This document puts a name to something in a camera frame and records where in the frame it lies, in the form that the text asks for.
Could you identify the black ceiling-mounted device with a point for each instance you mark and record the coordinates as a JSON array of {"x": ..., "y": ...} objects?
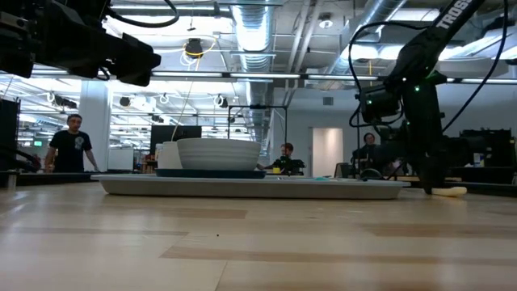
[{"x": 194, "y": 47}]

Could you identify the wide ribbed air duct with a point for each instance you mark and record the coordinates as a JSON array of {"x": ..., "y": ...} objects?
[{"x": 253, "y": 32}]

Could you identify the white door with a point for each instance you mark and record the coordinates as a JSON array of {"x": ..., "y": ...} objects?
[{"x": 327, "y": 153}]

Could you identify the black computer monitor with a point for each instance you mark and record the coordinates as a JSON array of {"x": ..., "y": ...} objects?
[{"x": 177, "y": 132}]

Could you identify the black background robot arm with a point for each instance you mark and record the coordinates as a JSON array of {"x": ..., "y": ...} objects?
[{"x": 291, "y": 165}]

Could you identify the long LED light bar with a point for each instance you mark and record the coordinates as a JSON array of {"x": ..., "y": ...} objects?
[{"x": 262, "y": 75}]

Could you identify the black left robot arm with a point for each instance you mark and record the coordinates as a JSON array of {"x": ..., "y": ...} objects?
[{"x": 16, "y": 52}]

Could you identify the grey plastic tray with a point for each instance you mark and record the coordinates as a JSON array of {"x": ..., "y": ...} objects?
[{"x": 250, "y": 189}]

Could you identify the green exit sign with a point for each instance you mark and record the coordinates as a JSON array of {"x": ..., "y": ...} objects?
[{"x": 38, "y": 143}]

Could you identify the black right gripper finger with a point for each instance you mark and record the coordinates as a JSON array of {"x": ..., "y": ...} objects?
[{"x": 433, "y": 174}]

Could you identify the white ribbed bowl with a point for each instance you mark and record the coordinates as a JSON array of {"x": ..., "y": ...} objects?
[{"x": 218, "y": 153}]

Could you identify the dark teal plate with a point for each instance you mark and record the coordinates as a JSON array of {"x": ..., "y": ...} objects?
[{"x": 210, "y": 174}]

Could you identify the black gantry frame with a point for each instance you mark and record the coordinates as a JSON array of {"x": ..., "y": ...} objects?
[{"x": 258, "y": 107}]

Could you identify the navy cloth napkin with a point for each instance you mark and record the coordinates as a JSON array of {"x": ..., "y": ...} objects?
[{"x": 343, "y": 179}]

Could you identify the smooth silver air duct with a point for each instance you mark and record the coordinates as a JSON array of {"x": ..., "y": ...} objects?
[{"x": 375, "y": 12}]

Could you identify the person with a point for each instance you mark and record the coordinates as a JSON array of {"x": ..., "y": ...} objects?
[
  {"x": 70, "y": 145},
  {"x": 365, "y": 151},
  {"x": 284, "y": 155}
]

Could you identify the white ribbed cup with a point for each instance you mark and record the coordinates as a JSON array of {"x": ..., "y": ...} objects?
[{"x": 167, "y": 155}]

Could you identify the black storage cabinet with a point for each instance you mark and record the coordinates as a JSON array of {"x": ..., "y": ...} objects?
[{"x": 9, "y": 129}]

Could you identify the black equipment rack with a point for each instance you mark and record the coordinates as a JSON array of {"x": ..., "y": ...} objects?
[{"x": 494, "y": 145}]

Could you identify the white square column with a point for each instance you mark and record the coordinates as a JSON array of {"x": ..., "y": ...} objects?
[{"x": 99, "y": 121}]

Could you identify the small silver metal post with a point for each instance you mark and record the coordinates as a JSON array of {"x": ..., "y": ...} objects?
[{"x": 12, "y": 180}]

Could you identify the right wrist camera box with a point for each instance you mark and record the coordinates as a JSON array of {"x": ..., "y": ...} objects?
[{"x": 379, "y": 105}]

